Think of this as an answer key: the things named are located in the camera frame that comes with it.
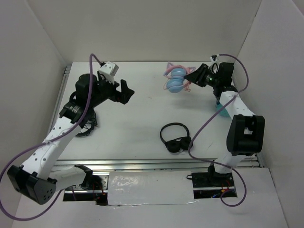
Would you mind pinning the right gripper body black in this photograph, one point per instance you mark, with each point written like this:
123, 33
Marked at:
208, 77

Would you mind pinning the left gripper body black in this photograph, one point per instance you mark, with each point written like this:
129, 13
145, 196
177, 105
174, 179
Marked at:
107, 90

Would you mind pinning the pink blue cat-ear headphones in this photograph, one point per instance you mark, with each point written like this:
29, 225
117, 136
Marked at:
175, 78

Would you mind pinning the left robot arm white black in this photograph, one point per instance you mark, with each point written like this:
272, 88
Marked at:
33, 178

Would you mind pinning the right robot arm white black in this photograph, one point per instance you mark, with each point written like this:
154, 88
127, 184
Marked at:
224, 93

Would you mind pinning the teal cat-ear headphones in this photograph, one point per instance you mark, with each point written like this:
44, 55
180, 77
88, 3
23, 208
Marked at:
221, 111

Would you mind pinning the black on-ear headphones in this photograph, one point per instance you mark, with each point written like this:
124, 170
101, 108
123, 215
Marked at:
179, 144

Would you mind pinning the white foil-taped panel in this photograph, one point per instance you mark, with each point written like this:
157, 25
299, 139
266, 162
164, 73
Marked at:
150, 188

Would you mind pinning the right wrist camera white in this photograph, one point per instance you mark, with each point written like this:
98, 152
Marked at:
214, 64

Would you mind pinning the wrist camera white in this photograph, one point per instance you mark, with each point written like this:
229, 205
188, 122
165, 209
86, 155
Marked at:
108, 71
214, 64

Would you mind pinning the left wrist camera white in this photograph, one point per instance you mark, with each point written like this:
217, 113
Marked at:
108, 71

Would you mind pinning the left aluminium side rail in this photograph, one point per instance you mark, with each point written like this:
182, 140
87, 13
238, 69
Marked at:
59, 97

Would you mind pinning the aluminium front rail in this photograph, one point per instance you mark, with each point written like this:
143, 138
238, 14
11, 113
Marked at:
133, 165

